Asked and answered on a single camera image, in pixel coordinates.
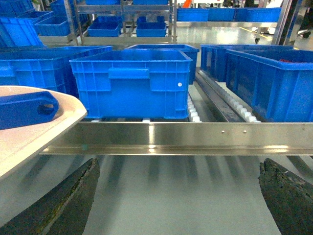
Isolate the blue plastic part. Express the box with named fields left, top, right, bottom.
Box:
left=0, top=91, right=59, bottom=130

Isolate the blue bin front right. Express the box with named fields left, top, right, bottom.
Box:
left=226, top=48, right=313, bottom=122

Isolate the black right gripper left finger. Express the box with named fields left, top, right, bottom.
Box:
left=0, top=158, right=100, bottom=235

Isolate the blue bin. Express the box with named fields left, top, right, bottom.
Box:
left=0, top=46, right=113, bottom=98
left=70, top=49, right=191, bottom=119
left=226, top=48, right=313, bottom=122

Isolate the steel shelf rack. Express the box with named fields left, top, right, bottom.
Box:
left=36, top=0, right=313, bottom=157

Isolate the blue bin front left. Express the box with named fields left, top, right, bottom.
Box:
left=0, top=46, right=113, bottom=98

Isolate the blue bin front centre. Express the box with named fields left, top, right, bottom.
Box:
left=70, top=49, right=191, bottom=119

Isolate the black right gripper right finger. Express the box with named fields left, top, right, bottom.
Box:
left=259, top=158, right=313, bottom=235

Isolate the beige plastic scoop tray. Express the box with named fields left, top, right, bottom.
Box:
left=0, top=90, right=87, bottom=180

